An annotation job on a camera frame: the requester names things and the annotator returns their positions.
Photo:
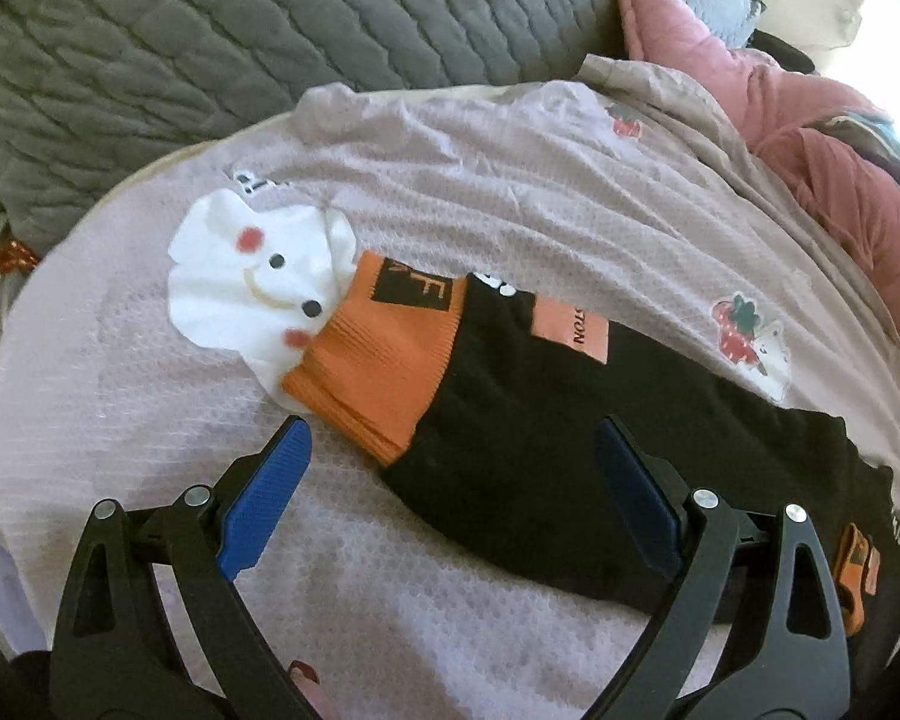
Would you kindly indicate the dark cloth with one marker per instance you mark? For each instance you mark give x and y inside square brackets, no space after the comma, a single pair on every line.
[784,52]

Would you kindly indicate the small orange patterned object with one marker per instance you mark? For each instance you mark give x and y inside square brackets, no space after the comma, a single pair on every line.
[4,255]

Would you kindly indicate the lilac strawberry print blanket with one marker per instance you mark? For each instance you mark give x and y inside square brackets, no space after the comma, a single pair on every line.
[495,187]

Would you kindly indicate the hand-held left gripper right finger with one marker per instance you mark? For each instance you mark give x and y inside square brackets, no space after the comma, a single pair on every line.
[641,487]

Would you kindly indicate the white smiley face garment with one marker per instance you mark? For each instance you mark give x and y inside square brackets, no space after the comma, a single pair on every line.
[225,262]

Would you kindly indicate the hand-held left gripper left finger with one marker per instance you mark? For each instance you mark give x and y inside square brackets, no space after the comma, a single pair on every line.
[266,495]

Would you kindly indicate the dark striped garment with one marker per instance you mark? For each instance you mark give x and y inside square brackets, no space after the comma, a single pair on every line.
[877,131]

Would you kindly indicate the person's left hand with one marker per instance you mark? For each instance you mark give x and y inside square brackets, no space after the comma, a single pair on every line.
[306,690]

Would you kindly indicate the grey quilted cover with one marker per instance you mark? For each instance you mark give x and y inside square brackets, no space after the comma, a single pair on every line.
[195,37]

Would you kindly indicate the black and orange pants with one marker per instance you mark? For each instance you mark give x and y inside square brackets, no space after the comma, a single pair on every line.
[532,427]

